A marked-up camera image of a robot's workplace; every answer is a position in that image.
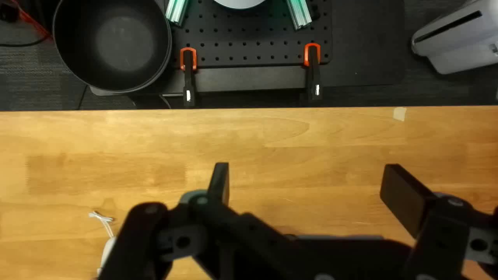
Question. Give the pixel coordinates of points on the black frying pan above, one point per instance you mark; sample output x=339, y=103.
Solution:
x=111, y=44

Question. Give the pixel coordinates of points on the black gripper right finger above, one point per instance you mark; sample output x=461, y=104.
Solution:
x=406, y=196

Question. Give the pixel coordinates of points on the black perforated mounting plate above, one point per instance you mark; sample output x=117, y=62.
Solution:
x=254, y=33

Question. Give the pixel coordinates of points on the white zip tie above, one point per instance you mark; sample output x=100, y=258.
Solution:
x=106, y=235

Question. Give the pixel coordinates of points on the green-tinted aluminium extrusion bar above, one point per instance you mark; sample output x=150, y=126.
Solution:
x=299, y=13
x=176, y=9

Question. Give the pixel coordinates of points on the white grey desktop device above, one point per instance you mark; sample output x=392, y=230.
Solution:
x=459, y=33

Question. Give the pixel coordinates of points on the small clear tape piece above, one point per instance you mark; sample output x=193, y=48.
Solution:
x=399, y=114

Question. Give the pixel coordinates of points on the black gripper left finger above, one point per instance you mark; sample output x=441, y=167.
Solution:
x=218, y=181

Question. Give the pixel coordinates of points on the orange black bar clamp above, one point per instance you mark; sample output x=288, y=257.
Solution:
x=189, y=72
x=311, y=70

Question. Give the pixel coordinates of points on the black perforated board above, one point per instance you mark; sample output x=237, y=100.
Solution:
x=363, y=47

